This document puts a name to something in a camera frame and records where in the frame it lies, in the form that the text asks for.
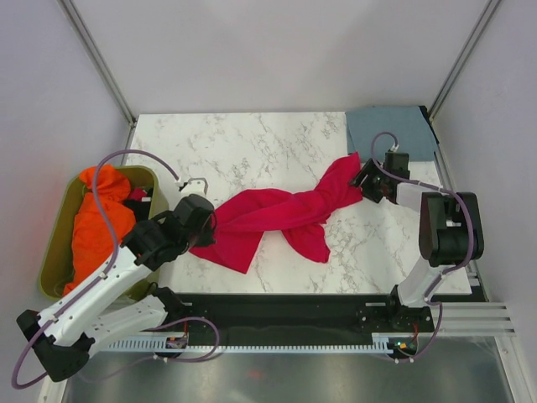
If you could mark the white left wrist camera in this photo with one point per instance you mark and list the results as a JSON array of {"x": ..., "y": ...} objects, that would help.
[{"x": 198, "y": 186}]

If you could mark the red t-shirt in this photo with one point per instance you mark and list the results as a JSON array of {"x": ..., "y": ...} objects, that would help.
[{"x": 242, "y": 221}]

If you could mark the right aluminium frame post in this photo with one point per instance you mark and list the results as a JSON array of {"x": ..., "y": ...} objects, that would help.
[{"x": 479, "y": 28}]

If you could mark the white slotted cable duct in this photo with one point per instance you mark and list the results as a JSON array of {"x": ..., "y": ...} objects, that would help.
[{"x": 172, "y": 343}]

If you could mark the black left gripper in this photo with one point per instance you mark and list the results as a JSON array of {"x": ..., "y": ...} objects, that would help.
[{"x": 207, "y": 238}]

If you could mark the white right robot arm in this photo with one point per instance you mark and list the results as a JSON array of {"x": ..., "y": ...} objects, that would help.
[{"x": 450, "y": 236}]

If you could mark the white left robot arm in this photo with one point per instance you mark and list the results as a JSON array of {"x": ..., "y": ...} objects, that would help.
[{"x": 67, "y": 334}]

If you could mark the orange t-shirt in bin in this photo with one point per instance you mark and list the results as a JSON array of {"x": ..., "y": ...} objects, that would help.
[{"x": 91, "y": 241}]

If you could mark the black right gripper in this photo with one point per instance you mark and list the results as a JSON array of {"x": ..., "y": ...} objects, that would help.
[{"x": 367, "y": 170}]

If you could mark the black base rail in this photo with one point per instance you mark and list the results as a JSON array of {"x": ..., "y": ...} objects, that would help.
[{"x": 270, "y": 318}]

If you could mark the left aluminium frame post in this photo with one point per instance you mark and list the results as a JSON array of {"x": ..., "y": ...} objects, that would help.
[{"x": 91, "y": 48}]

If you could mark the folded blue-grey t-shirt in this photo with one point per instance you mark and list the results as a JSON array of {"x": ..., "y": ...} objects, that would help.
[{"x": 374, "y": 125}]

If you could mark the olive green plastic bin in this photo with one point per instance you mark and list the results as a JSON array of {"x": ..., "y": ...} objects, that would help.
[{"x": 57, "y": 268}]

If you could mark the aluminium frame post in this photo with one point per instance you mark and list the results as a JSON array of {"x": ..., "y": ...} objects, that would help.
[
  {"x": 91, "y": 48},
  {"x": 479, "y": 28}
]

